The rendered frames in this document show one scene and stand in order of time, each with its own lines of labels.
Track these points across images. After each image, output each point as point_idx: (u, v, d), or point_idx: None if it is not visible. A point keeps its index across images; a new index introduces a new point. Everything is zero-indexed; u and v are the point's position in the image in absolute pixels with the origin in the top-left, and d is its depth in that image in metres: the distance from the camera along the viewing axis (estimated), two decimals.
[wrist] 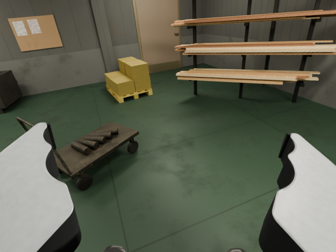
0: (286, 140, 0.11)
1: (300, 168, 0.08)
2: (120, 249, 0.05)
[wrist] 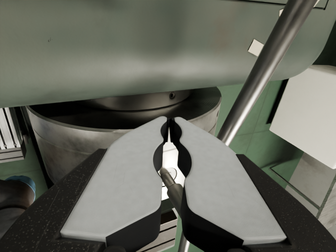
0: (172, 125, 0.12)
1: (192, 149, 0.09)
2: (120, 249, 0.05)
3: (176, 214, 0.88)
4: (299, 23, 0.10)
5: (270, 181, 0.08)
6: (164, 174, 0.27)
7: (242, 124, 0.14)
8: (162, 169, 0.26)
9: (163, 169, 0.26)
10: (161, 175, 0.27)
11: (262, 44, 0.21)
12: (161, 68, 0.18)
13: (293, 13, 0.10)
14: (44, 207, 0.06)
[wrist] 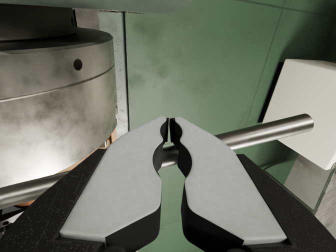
0: (172, 125, 0.12)
1: (192, 148, 0.09)
2: (120, 249, 0.05)
3: None
4: (252, 140, 0.12)
5: (270, 181, 0.08)
6: None
7: None
8: None
9: None
10: None
11: None
12: None
13: (255, 132, 0.12)
14: (43, 207, 0.06)
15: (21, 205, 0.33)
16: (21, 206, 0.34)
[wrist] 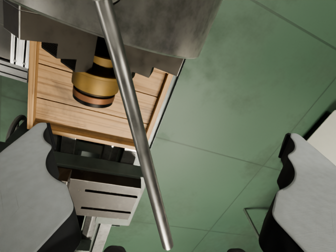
0: (286, 140, 0.11)
1: (300, 168, 0.08)
2: (120, 249, 0.05)
3: (143, 187, 0.76)
4: (162, 219, 0.19)
5: None
6: None
7: (140, 158, 0.17)
8: (116, 0, 0.19)
9: (115, 1, 0.19)
10: None
11: None
12: None
13: (166, 219, 0.20)
14: None
15: (81, 99, 0.36)
16: (81, 101, 0.36)
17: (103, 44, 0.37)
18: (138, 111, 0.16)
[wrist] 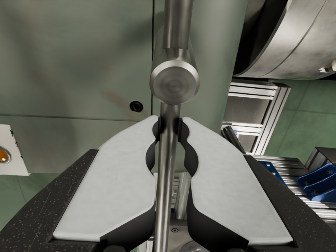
0: (180, 125, 0.12)
1: (199, 149, 0.09)
2: (120, 249, 0.05)
3: None
4: None
5: (278, 183, 0.07)
6: None
7: (158, 226, 0.16)
8: None
9: None
10: None
11: None
12: None
13: None
14: (35, 210, 0.06)
15: None
16: None
17: None
18: (171, 188, 0.15)
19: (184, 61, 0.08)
